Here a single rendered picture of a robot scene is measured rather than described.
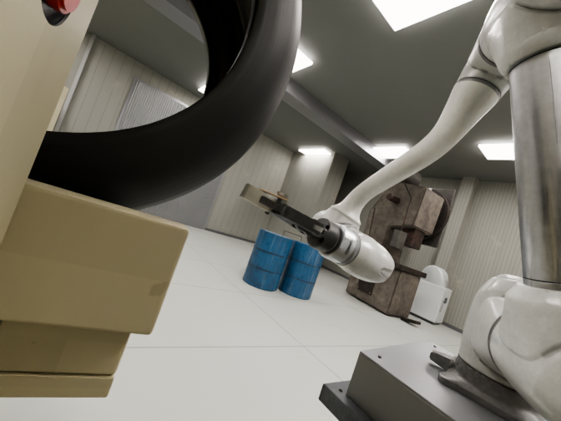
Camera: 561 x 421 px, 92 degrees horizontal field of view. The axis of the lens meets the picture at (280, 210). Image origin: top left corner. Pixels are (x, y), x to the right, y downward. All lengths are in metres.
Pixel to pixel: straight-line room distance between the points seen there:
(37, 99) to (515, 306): 0.63
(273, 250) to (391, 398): 3.36
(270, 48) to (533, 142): 0.44
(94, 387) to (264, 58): 0.38
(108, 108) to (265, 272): 5.95
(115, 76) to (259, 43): 8.08
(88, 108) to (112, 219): 8.01
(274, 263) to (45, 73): 3.85
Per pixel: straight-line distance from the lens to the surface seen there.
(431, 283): 7.26
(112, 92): 8.34
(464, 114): 0.77
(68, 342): 0.30
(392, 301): 5.85
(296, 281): 4.26
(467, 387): 0.80
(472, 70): 0.81
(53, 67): 0.23
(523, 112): 0.63
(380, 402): 0.74
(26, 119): 0.21
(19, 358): 0.31
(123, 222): 0.25
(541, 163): 0.60
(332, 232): 0.61
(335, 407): 0.77
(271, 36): 0.40
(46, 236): 0.26
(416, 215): 5.91
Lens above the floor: 0.98
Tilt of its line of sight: 3 degrees up
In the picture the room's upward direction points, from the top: 19 degrees clockwise
